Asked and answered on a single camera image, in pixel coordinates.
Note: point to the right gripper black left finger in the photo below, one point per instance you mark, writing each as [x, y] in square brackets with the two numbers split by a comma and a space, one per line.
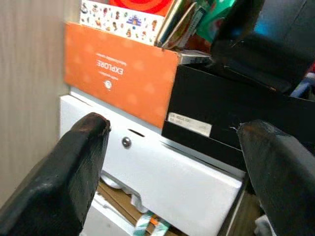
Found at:
[49, 191]

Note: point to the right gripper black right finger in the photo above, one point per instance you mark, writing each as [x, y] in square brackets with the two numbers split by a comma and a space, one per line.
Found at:
[283, 177]

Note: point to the brown cardboard sheet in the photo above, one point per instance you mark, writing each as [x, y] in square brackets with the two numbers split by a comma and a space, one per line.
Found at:
[118, 204]

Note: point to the round metal snap button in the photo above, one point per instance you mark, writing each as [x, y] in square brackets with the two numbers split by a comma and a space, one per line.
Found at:
[126, 142]

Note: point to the teal orange striped item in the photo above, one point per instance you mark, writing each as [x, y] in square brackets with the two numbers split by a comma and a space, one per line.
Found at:
[147, 226]

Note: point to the black cardboard box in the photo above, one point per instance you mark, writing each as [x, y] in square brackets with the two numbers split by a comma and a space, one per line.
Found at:
[209, 103]

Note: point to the white box label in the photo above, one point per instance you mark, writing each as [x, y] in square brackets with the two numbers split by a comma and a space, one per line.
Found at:
[189, 124]

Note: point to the light wooden cabinet panel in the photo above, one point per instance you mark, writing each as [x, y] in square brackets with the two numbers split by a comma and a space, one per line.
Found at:
[29, 86]

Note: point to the white box with metal snap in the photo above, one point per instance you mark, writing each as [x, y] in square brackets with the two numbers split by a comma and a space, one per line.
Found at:
[172, 177]

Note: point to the black leather bag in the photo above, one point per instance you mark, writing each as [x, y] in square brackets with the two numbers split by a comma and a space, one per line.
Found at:
[258, 54]

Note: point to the orange cardboard box white print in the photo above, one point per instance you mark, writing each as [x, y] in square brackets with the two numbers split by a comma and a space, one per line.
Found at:
[118, 81]

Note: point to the green package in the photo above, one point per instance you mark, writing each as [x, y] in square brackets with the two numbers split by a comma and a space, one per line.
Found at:
[214, 19]

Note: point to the white box with cartoon print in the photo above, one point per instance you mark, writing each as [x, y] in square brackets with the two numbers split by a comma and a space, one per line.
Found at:
[118, 23]

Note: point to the dark cover picture book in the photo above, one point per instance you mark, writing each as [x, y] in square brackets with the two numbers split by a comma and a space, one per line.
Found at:
[169, 22]

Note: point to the red swirl print box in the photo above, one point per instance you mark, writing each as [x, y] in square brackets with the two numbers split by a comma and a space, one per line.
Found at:
[142, 6]

